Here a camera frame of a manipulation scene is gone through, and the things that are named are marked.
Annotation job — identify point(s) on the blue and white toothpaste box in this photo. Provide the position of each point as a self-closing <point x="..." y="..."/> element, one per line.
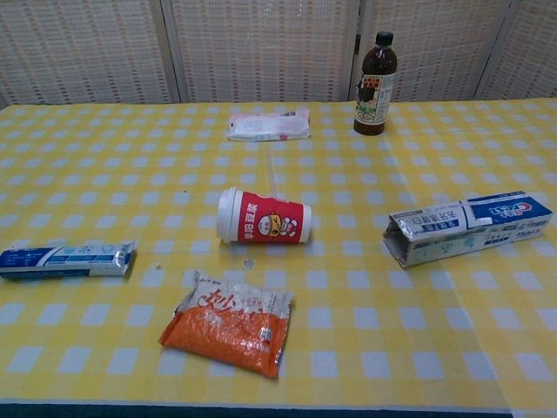
<point x="457" y="235"/>

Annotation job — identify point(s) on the blue toothpaste tube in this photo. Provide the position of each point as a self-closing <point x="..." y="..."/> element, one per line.
<point x="65" y="261"/>

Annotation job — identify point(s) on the red paper cup white lid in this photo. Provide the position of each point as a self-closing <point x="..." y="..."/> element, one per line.
<point x="270" y="222"/>

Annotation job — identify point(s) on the small white crumb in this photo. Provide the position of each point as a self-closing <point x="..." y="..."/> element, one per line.
<point x="249" y="262"/>

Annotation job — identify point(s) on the pink white plastic packet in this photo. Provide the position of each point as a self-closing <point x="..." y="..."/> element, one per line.
<point x="265" y="126"/>

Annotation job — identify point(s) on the orange snack bag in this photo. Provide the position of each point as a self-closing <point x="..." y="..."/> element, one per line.
<point x="226" y="337"/>

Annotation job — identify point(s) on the brown drink bottle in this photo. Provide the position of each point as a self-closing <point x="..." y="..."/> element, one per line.
<point x="374" y="87"/>

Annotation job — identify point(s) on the woven folding screen panel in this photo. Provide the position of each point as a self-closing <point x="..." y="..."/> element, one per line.
<point x="531" y="52"/>
<point x="444" y="43"/>
<point x="261" y="48"/>
<point x="87" y="48"/>

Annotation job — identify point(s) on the yellow checkered tablecloth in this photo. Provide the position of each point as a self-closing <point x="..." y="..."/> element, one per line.
<point x="391" y="326"/>

